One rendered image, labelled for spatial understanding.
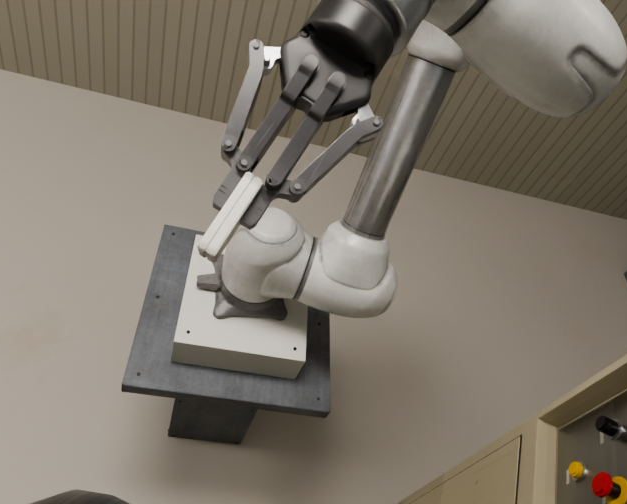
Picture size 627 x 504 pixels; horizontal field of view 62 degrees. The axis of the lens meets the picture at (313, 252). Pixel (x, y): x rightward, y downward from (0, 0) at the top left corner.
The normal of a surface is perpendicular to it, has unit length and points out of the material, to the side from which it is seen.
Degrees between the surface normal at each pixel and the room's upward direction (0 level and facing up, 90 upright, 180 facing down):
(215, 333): 3
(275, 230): 6
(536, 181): 90
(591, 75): 74
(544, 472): 0
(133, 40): 90
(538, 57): 85
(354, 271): 60
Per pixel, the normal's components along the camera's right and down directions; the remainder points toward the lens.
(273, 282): -0.10, 0.72
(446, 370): 0.28, -0.61
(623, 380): -0.34, 0.66
